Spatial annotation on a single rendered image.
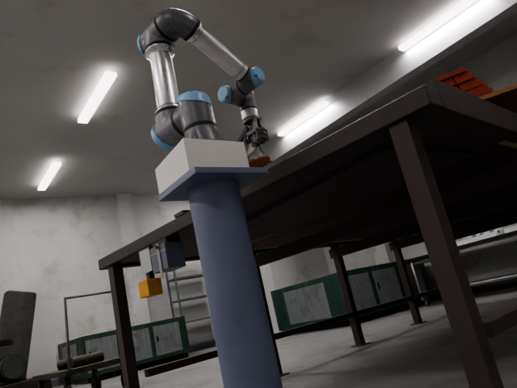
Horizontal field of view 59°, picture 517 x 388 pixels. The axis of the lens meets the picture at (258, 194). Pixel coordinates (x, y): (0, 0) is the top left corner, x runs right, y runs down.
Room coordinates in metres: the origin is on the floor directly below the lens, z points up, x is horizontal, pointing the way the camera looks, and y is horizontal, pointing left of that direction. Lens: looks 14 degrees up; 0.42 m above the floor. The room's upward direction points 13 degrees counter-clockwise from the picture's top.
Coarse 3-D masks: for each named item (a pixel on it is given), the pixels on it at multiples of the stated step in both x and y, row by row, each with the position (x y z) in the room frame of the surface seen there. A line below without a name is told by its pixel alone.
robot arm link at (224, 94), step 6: (234, 84) 1.78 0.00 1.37; (222, 90) 1.80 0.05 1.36; (228, 90) 1.78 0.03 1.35; (234, 90) 1.78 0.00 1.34; (222, 96) 1.80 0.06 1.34; (228, 96) 1.79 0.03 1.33; (234, 96) 1.80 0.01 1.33; (240, 96) 1.80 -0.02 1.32; (228, 102) 1.82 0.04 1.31; (234, 102) 1.84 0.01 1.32; (240, 102) 1.86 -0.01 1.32
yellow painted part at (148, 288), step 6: (150, 276) 2.27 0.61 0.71; (144, 282) 2.24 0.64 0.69; (150, 282) 2.24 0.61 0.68; (156, 282) 2.26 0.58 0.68; (144, 288) 2.25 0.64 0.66; (150, 288) 2.23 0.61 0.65; (156, 288) 2.26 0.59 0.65; (144, 294) 2.25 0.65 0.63; (150, 294) 2.23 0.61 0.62; (156, 294) 2.26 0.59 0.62
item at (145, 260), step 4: (148, 248) 2.23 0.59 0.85; (140, 252) 2.29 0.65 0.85; (144, 252) 2.26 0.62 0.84; (148, 252) 2.23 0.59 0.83; (140, 256) 2.29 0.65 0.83; (144, 256) 2.27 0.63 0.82; (148, 256) 2.24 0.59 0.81; (140, 260) 2.29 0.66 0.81; (144, 260) 2.27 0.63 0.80; (148, 260) 2.24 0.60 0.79; (144, 264) 2.27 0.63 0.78; (148, 264) 2.24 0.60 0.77; (144, 268) 2.28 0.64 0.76; (148, 268) 2.25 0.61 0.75; (144, 272) 2.28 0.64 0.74
